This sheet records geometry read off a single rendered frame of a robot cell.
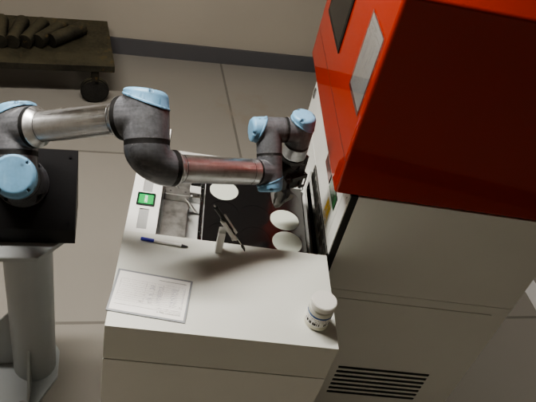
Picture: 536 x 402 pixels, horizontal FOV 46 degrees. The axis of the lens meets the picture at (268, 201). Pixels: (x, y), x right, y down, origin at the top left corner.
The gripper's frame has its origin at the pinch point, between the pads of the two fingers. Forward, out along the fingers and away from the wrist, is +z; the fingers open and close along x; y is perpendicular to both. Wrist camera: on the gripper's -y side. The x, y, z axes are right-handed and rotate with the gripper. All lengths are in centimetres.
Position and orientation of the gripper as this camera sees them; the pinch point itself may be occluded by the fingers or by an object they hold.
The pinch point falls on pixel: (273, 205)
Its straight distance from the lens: 205.3
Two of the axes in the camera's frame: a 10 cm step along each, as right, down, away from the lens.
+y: 8.1, -2.5, 5.3
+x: -5.5, -6.3, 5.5
